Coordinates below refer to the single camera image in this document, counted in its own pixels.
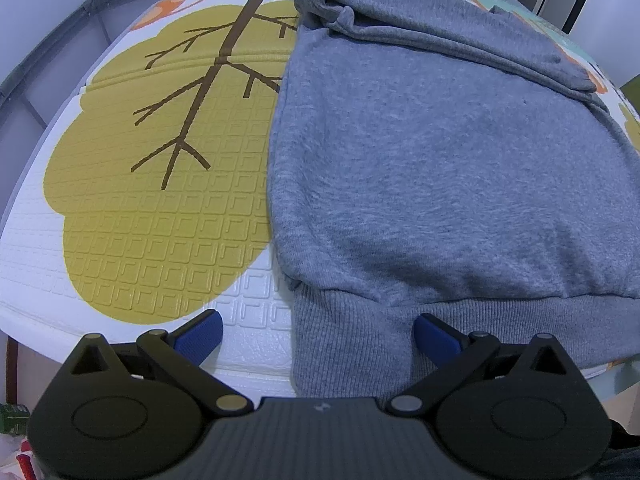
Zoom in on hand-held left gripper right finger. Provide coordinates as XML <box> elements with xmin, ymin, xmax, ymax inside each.
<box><xmin>385</xmin><ymin>312</ymin><xmax>576</xmax><ymax>417</ymax></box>

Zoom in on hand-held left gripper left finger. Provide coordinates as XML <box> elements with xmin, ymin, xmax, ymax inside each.
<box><xmin>67</xmin><ymin>309</ymin><xmax>253</xmax><ymax>416</ymax></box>

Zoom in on grey sweatshirt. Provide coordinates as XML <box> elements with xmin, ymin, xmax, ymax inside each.
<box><xmin>266</xmin><ymin>0</ymin><xmax>640</xmax><ymax>402</ymax></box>

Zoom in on printed foam play mat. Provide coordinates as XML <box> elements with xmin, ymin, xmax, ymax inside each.
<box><xmin>0</xmin><ymin>0</ymin><xmax>640</xmax><ymax>378</ymax></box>

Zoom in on brown wooden leg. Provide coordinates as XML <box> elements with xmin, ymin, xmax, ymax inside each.
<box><xmin>4</xmin><ymin>336</ymin><xmax>20</xmax><ymax>406</ymax></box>

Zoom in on white red plastic bag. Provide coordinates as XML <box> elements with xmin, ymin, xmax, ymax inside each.
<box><xmin>0</xmin><ymin>435</ymin><xmax>43</xmax><ymax>480</ymax></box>

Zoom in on green chair back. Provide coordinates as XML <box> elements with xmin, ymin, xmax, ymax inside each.
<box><xmin>621</xmin><ymin>72</ymin><xmax>640</xmax><ymax>106</ymax></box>

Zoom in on grey playpen fence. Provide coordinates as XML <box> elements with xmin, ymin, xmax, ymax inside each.
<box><xmin>0</xmin><ymin>0</ymin><xmax>206</xmax><ymax>221</ymax></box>

